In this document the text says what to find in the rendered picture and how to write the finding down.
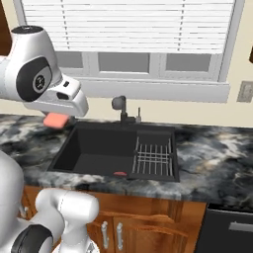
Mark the grey wall outlet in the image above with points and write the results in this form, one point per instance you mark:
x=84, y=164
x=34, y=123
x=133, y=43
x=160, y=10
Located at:
x=245, y=91

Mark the pink sponge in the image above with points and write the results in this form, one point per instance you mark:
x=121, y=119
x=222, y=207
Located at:
x=54, y=120

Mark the black dishwasher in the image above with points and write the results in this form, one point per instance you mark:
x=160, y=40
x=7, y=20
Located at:
x=227, y=240

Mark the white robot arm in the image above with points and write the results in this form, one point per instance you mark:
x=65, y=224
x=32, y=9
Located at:
x=19, y=210

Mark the black sink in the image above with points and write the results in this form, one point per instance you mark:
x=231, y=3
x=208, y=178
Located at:
x=95, y=151

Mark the dark wooden wall cabinet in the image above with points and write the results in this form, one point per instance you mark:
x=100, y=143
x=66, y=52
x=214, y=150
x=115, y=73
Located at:
x=251, y=54
x=4, y=29

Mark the window with white blinds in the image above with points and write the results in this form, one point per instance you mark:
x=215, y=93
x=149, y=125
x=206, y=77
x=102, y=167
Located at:
x=138, y=33

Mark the black faucet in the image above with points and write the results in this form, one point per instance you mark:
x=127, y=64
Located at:
x=120, y=102

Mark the grey soap dispenser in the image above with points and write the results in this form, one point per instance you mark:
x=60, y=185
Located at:
x=139, y=115

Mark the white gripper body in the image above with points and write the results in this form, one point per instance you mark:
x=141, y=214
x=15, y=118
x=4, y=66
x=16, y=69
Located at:
x=66, y=107

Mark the pink bar soap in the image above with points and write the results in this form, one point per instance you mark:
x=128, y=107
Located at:
x=120, y=173

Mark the wooden cabinet door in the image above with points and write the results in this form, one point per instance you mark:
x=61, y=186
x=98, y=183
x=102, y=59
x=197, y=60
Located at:
x=108, y=240
x=31, y=197
x=154, y=235

